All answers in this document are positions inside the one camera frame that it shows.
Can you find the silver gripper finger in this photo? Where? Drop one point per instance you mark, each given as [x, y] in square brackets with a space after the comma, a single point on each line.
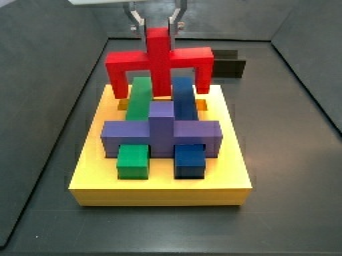
[175, 24]
[138, 21]

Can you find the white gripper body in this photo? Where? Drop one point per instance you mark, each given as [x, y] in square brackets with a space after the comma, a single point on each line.
[95, 2]

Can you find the red cross-shaped block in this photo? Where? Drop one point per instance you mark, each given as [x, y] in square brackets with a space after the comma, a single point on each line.
[159, 59]

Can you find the yellow base board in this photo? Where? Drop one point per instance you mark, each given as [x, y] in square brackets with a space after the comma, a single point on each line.
[96, 187]

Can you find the purple cross-shaped block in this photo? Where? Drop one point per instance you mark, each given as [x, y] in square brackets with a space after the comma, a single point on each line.
[162, 132]

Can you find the blue long bar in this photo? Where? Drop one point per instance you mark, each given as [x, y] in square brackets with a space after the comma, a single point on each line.
[188, 155]

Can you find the green long bar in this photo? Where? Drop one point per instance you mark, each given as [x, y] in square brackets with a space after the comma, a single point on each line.
[132, 162]

